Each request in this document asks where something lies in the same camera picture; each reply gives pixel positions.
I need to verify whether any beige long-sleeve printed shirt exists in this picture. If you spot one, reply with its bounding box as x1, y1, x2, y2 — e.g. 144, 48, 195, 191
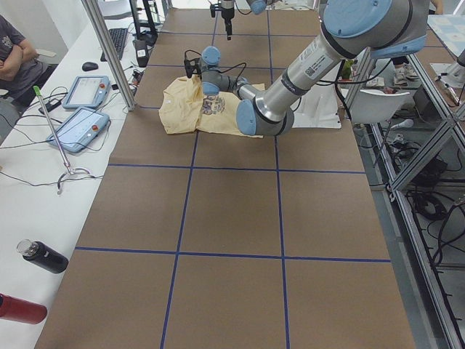
159, 76, 244, 136

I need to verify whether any aluminium frame rail structure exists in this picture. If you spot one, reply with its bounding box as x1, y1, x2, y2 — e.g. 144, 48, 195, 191
354, 47, 464, 348

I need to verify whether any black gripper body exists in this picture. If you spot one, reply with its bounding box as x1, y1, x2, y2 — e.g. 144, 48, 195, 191
184, 57, 202, 79
220, 0, 235, 23

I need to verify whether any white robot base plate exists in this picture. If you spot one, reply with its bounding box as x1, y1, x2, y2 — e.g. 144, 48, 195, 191
291, 85, 341, 129

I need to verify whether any black computer mouse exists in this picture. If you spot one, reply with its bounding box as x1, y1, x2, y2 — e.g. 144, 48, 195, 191
81, 62, 99, 72

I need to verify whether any blue teach pendant upper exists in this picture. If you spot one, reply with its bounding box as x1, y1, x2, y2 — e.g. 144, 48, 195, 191
62, 76, 110, 110

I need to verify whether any blue teach pendant lower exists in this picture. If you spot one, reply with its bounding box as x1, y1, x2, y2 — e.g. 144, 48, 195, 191
55, 107, 110, 153

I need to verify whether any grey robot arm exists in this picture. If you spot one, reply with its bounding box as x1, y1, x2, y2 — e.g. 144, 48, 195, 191
184, 0, 429, 136
209, 0, 275, 41

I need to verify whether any red bottle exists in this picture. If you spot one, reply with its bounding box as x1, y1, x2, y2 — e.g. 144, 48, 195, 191
1, 294, 47, 324

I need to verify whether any white plastic chair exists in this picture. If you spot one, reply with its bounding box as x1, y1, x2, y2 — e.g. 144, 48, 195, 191
350, 89, 411, 124

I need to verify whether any black bottle with clear cap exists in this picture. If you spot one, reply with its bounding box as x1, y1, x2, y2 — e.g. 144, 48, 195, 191
17, 239, 68, 274

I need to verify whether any grey aluminium frame post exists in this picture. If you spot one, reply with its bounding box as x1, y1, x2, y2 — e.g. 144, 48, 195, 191
81, 0, 136, 111

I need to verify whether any black computer keyboard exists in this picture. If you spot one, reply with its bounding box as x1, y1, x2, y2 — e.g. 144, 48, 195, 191
108, 28, 128, 60

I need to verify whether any seated person in grey shirt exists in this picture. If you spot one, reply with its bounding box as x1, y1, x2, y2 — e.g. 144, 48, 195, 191
1, 16, 57, 107

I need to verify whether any blue teach pendant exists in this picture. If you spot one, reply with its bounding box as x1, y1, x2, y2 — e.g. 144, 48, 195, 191
62, 76, 110, 110
55, 107, 110, 153

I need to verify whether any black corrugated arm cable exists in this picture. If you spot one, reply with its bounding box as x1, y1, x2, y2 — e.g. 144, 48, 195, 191
183, 49, 250, 87

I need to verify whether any metal rod with green tip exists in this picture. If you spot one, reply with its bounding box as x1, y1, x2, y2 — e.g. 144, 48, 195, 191
33, 85, 95, 195

